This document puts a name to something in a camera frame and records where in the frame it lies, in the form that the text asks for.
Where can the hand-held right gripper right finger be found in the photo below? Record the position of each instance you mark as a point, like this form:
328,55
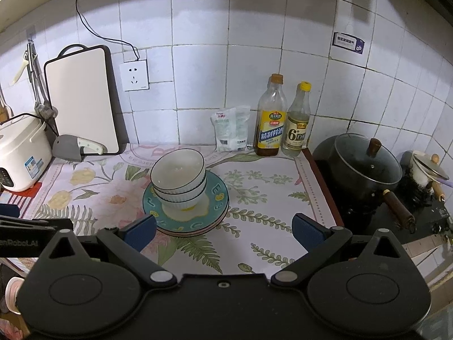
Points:
305,231

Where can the white rice cooker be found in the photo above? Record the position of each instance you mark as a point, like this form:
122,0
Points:
23,152

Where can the purple white wall sticker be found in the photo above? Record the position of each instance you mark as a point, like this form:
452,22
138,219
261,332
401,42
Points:
348,43

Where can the black gas stove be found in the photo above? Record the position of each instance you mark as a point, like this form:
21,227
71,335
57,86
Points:
368,216

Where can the red striped cloth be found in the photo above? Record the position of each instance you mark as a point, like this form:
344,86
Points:
26,198

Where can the yellow label cooking wine bottle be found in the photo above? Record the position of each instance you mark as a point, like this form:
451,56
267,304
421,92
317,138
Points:
270,127

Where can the small white pot lid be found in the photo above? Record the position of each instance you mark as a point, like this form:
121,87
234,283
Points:
430,164

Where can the large white plate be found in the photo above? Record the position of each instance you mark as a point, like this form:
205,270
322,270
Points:
198,234

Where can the floral tablecloth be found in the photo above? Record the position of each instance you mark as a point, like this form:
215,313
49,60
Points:
265,191

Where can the white salt bag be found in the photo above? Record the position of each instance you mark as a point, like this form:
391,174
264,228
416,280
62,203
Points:
231,127

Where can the beige overhead shelf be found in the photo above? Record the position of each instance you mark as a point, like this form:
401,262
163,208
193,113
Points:
9,10

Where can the wall hook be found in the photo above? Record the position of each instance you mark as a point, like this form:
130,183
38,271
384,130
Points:
31,37

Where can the white cutting board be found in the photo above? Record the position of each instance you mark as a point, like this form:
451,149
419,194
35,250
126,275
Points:
83,99

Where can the small white enamel pot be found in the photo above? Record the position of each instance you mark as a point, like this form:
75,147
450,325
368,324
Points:
419,175

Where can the blue fried egg plate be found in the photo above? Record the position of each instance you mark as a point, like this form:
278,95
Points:
212,198

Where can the wooden utensil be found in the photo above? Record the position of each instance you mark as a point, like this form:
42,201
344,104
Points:
4,109

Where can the clear vinegar bottle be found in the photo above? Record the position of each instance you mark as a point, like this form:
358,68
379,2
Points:
296,131

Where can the white rice paddle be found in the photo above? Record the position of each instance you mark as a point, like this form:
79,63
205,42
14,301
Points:
20,71

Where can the purple utensil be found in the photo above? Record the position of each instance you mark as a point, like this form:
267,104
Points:
447,183

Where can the white pink round container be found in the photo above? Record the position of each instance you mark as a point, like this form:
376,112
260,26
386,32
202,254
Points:
14,294

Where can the metal ladle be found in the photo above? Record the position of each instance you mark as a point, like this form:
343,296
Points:
34,81

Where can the hanging metal utensils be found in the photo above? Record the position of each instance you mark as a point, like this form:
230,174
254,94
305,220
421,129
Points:
44,95

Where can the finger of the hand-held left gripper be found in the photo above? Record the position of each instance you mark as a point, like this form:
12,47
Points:
42,225
9,211

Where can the black cooking pot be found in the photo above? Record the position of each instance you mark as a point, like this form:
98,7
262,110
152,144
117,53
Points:
357,187

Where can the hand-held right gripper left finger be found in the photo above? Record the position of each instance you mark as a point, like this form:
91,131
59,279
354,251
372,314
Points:
143,233

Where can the cleaver with grey sheath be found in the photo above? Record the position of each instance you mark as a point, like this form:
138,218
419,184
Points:
67,148

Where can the white wall socket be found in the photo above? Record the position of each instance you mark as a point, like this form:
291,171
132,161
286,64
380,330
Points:
134,76

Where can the white bowl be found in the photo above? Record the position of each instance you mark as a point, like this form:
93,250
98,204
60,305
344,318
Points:
184,194
182,206
177,168

